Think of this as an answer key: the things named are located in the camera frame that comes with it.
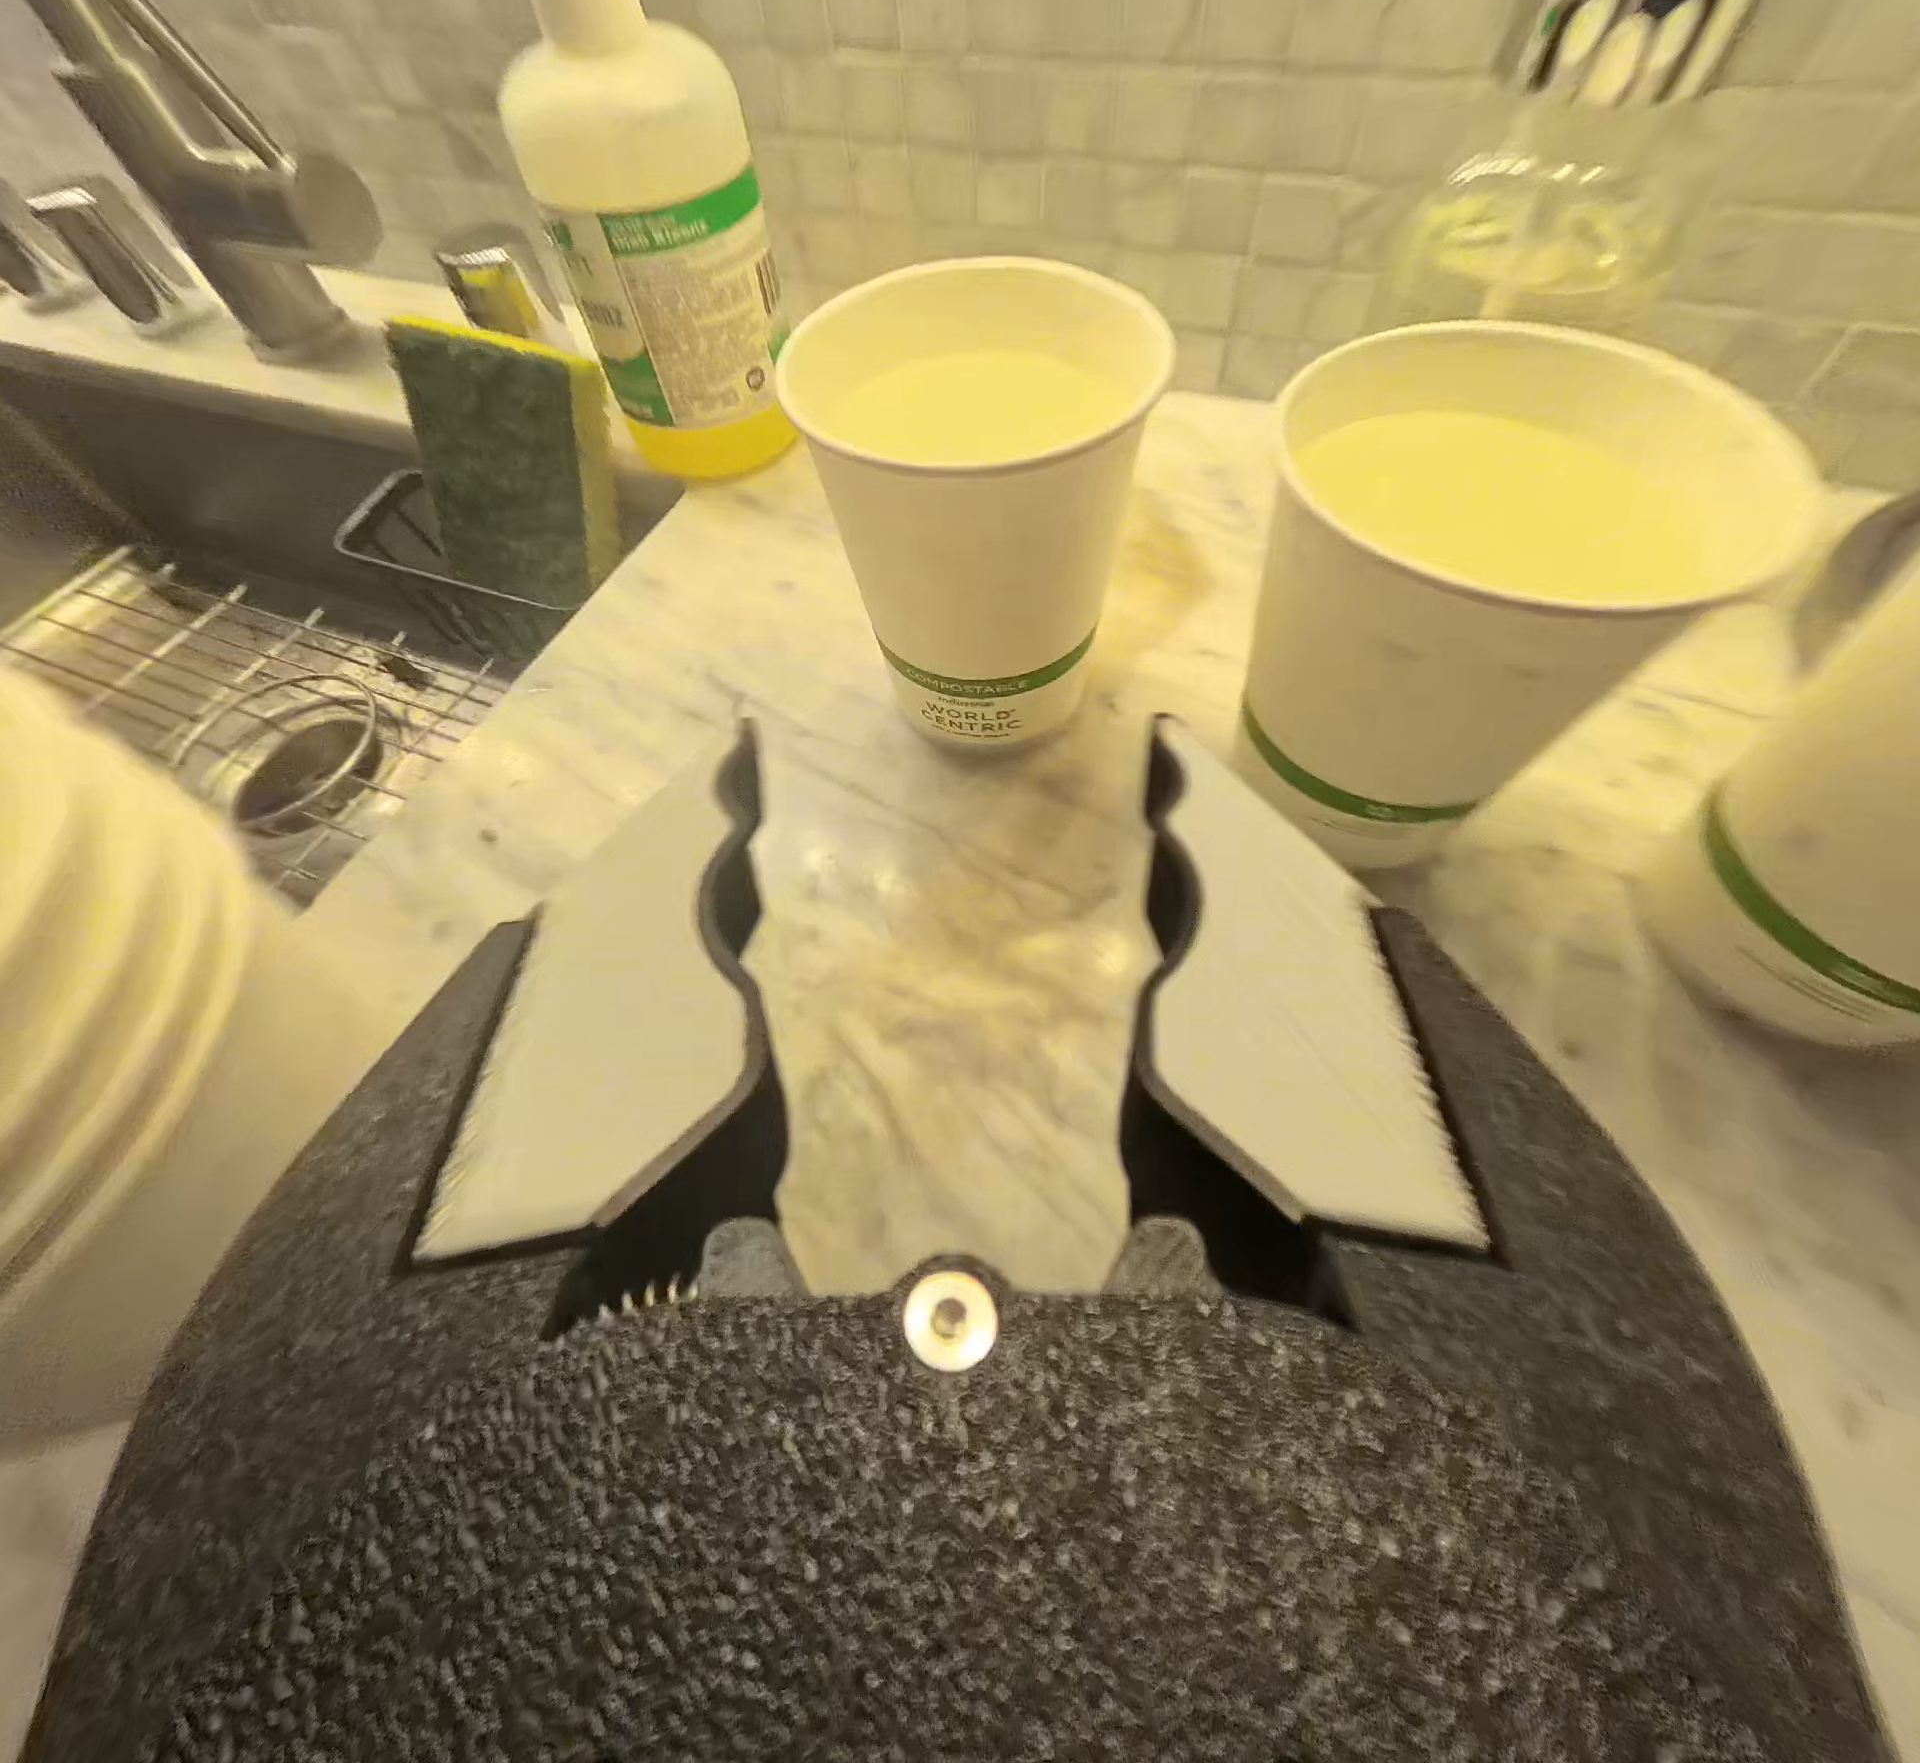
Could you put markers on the stainless steel sink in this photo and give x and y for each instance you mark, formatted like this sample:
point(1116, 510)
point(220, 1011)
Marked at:
point(178, 475)

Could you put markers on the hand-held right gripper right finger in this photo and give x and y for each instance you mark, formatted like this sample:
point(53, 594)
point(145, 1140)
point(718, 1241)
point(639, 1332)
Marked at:
point(1303, 1042)

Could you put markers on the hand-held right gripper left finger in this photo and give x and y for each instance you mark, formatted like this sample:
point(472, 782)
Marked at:
point(598, 1042)

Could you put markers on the dish soap pump bottle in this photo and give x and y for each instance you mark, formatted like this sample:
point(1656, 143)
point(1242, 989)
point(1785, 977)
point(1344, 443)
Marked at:
point(631, 171)

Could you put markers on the marble desk countertop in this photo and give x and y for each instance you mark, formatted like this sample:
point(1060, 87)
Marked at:
point(961, 926)

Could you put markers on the green and yellow sponge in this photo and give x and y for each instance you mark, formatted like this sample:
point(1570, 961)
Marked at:
point(494, 475)

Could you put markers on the glass soap dispenser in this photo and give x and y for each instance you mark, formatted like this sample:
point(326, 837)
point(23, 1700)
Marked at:
point(1531, 219)

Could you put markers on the steel sink drain strainer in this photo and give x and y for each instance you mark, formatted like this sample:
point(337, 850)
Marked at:
point(293, 760)

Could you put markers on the steel kitchen faucet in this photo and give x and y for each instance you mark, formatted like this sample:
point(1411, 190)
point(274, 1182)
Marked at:
point(255, 249)

